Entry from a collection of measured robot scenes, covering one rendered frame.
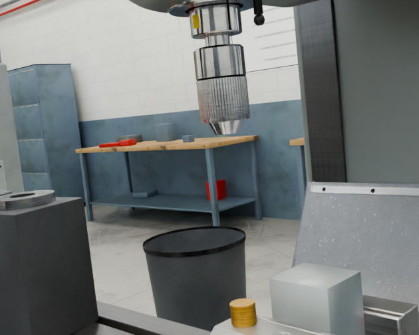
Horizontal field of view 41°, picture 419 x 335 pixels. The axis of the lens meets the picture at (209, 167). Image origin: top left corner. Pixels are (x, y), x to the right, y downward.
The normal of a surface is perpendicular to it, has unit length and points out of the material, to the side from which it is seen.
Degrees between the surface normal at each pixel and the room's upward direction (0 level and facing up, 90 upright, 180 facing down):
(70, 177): 90
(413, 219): 63
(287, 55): 90
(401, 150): 90
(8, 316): 90
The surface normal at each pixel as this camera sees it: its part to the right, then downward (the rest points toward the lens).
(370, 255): -0.66, -0.30
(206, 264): 0.26, 0.14
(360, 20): -0.68, 0.15
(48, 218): 0.82, -0.03
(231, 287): 0.66, 0.07
